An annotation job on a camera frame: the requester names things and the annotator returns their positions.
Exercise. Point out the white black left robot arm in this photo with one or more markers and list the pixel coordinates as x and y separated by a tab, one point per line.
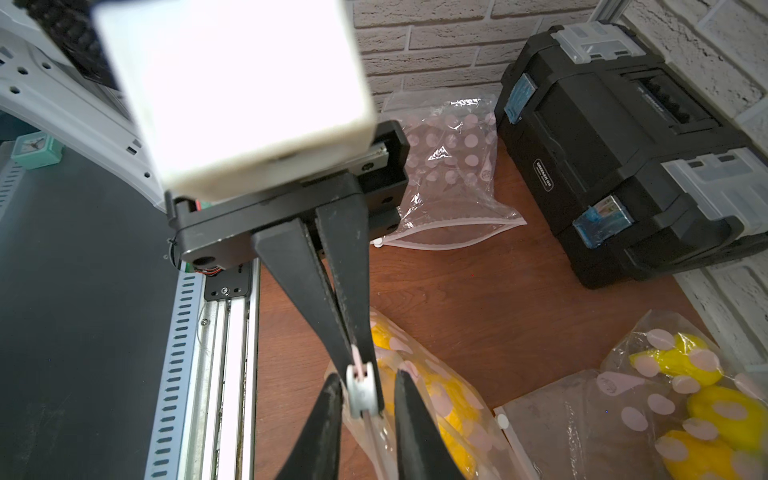
55	76

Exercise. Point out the clear zip bag with pears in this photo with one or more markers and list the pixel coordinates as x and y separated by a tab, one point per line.
704	417

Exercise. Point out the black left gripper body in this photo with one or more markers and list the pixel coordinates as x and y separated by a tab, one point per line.
219	237

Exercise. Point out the clear zip bag bottom layer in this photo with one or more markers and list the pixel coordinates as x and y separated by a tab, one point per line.
589	425

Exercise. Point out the small teal clock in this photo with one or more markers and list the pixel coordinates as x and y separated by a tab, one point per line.
37	150

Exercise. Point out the black plastic toolbox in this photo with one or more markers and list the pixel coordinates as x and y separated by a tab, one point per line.
636	175

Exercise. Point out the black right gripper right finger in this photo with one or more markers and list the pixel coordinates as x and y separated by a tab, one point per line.
421	452

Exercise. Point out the dotted zip bag with pears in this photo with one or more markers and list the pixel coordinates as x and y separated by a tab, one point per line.
449	202

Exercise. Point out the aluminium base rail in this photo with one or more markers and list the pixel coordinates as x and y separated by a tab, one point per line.
204	422

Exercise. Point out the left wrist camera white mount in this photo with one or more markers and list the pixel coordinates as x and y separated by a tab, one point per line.
237	97

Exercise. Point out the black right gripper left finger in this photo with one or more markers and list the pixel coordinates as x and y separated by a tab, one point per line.
316	452

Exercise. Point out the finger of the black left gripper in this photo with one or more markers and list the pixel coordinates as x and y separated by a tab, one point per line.
287	250
343	228

